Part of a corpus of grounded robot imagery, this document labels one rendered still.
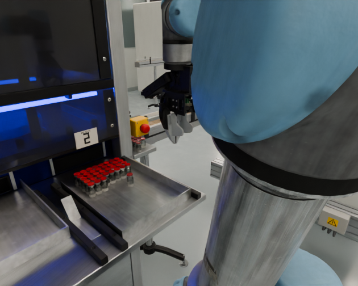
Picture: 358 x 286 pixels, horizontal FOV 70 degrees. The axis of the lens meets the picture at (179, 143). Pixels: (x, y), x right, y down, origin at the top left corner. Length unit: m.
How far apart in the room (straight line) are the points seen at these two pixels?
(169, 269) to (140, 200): 1.02
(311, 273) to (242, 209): 0.30
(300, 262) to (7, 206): 0.79
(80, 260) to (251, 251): 0.51
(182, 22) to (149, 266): 1.56
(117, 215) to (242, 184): 0.62
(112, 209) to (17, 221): 0.25
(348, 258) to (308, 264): 1.66
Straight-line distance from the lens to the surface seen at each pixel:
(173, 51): 0.61
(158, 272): 1.79
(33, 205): 0.91
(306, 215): 0.21
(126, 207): 0.81
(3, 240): 0.82
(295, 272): 0.48
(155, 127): 1.31
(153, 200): 0.83
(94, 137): 0.98
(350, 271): 2.08
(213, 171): 1.81
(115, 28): 0.99
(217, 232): 0.26
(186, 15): 0.49
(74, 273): 0.67
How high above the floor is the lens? 1.36
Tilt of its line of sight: 23 degrees down
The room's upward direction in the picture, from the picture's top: straight up
